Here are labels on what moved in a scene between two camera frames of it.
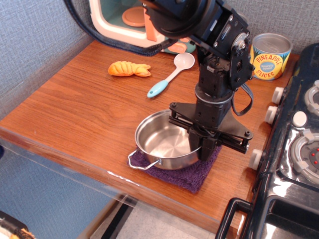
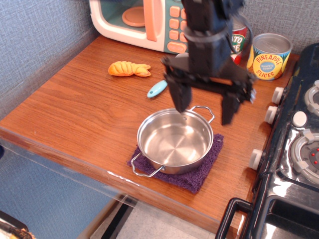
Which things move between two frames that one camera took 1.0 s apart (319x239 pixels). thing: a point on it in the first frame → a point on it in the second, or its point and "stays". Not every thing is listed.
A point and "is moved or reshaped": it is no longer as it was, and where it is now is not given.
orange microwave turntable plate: (134, 16) stays
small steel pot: (169, 143) is moved or reshaped
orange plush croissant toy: (125, 68) stays
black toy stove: (285, 204) stays
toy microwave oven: (128, 23) stays
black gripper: (214, 119) → (209, 62)
